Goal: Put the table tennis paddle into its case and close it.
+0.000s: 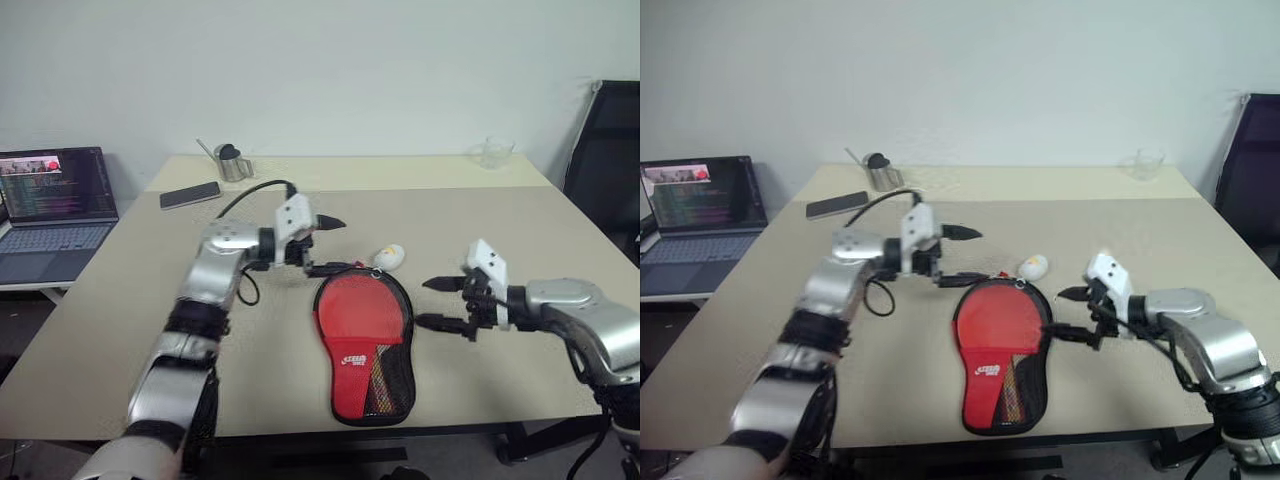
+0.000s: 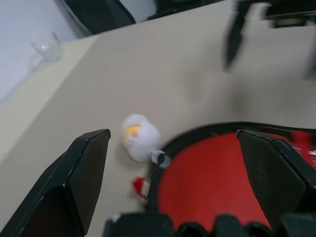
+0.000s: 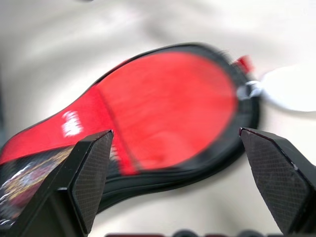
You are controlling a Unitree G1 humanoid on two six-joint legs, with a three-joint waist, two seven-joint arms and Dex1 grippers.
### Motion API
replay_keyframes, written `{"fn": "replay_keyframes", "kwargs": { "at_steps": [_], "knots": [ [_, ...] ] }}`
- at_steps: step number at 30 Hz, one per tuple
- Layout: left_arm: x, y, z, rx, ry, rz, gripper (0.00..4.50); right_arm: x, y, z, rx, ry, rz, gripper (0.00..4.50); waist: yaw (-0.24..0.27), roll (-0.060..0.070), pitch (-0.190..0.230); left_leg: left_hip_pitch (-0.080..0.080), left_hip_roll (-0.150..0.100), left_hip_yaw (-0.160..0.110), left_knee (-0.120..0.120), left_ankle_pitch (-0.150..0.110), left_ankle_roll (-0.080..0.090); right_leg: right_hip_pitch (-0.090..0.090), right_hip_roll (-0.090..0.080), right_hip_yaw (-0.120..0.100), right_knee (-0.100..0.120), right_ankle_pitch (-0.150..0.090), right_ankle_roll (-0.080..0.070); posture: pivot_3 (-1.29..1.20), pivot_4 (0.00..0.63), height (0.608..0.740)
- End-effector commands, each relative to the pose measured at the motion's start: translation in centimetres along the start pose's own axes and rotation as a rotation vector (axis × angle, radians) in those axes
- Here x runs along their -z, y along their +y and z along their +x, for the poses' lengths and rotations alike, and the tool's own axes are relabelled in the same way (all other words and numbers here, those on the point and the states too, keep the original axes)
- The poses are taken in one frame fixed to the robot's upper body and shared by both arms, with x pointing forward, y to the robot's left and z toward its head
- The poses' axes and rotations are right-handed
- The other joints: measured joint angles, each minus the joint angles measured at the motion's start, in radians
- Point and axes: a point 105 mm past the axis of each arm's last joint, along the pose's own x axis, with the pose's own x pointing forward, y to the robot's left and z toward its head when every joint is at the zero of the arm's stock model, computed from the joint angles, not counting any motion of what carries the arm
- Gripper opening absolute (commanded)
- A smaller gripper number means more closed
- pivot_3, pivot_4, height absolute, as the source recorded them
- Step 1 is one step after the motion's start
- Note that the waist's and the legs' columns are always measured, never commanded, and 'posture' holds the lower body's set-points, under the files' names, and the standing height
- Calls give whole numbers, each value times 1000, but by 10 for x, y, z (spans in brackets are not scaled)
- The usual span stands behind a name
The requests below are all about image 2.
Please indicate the clear plastic cup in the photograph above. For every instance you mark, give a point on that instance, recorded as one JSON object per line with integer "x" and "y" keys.
{"x": 48, "y": 48}

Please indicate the red table tennis paddle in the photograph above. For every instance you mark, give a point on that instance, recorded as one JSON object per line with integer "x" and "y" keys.
{"x": 202, "y": 177}

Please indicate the white ping pong ball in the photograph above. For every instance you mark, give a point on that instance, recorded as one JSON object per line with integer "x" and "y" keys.
{"x": 140, "y": 140}

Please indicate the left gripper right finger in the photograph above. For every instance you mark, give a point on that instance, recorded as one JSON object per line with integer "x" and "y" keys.
{"x": 271, "y": 177}

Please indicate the black paddle case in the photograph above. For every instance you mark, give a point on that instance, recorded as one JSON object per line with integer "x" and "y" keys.
{"x": 154, "y": 187}

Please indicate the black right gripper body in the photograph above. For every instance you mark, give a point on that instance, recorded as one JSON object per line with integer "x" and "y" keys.
{"x": 279, "y": 12}

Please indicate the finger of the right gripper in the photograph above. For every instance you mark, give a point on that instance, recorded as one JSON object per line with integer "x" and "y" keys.
{"x": 309, "y": 56}
{"x": 233, "y": 39}

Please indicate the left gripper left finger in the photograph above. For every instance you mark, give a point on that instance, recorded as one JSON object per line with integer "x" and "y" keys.
{"x": 74, "y": 177}

